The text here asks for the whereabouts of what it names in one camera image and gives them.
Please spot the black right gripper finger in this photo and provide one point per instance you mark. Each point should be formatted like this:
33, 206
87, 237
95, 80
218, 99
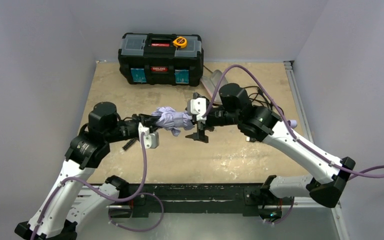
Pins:
196, 95
200, 134

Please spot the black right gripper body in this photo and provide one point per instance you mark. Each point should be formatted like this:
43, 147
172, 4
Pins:
199, 125

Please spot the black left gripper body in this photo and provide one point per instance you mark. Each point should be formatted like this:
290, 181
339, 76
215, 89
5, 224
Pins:
142, 122

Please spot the pink umbrella case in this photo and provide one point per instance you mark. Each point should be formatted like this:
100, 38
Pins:
210, 82

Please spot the purple umbrella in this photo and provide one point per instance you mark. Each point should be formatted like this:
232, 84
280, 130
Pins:
173, 120

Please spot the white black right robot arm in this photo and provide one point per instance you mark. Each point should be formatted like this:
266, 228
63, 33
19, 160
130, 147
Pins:
328, 174

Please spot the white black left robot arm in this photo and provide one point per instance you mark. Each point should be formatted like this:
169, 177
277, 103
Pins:
59, 218

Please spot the yellow tape measure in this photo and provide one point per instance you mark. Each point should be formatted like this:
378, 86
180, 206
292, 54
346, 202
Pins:
180, 42

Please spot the black plastic toolbox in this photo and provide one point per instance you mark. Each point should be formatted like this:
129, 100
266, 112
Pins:
153, 59

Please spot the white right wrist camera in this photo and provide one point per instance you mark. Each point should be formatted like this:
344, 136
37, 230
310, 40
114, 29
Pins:
196, 108

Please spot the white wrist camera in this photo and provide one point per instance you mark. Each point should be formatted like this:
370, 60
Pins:
196, 108
148, 136

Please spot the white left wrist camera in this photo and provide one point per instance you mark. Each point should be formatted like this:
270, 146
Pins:
148, 136

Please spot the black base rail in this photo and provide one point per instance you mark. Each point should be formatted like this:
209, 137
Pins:
246, 199

